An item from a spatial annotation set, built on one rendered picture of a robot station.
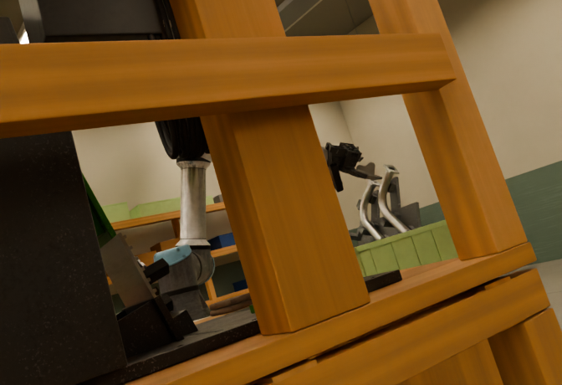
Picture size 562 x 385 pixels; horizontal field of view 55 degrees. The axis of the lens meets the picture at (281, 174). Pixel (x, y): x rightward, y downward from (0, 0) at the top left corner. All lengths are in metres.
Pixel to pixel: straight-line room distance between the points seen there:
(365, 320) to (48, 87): 0.50
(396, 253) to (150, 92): 1.24
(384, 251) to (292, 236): 1.02
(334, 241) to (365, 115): 9.09
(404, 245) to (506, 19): 6.85
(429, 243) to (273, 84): 1.18
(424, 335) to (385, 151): 8.81
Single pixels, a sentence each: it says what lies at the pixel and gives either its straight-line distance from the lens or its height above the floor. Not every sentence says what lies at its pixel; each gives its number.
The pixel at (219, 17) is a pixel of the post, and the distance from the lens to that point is 0.83.
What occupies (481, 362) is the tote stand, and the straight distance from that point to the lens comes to 1.90.
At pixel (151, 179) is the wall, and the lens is 7.54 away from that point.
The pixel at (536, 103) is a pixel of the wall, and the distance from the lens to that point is 8.20.
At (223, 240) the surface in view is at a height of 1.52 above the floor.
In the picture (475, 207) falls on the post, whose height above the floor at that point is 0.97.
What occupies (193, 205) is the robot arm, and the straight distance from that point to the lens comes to 1.82.
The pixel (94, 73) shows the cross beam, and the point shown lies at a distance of 0.67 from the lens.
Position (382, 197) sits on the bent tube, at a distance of 1.98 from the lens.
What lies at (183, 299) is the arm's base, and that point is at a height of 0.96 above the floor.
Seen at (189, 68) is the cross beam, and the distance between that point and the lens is 0.71.
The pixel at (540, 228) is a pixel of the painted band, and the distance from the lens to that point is 8.38.
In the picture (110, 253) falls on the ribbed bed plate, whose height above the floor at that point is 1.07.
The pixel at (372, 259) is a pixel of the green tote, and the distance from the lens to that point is 1.72.
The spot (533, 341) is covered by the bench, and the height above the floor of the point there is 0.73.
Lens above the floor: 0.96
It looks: 9 degrees up
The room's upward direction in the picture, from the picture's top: 17 degrees counter-clockwise
